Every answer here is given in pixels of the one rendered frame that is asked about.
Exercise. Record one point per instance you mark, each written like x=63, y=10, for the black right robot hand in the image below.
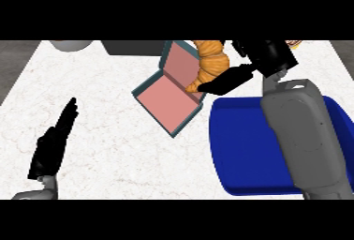
x=268, y=59

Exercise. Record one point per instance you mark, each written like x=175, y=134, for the open pink teal box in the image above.
x=172, y=93

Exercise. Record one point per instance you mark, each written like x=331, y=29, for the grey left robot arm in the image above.
x=41, y=193

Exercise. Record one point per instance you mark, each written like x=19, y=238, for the pale grey round pot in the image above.
x=72, y=44

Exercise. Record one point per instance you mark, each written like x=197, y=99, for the dark grey rectangular block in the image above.
x=134, y=47

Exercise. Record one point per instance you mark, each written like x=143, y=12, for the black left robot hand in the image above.
x=53, y=146

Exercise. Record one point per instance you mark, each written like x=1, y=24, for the yellow and red striped item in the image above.
x=294, y=43

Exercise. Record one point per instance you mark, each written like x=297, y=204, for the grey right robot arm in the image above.
x=305, y=137

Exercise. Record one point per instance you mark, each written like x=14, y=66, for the golden brown croissant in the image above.
x=213, y=62

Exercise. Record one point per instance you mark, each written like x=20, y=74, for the blue plastic tray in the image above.
x=244, y=150

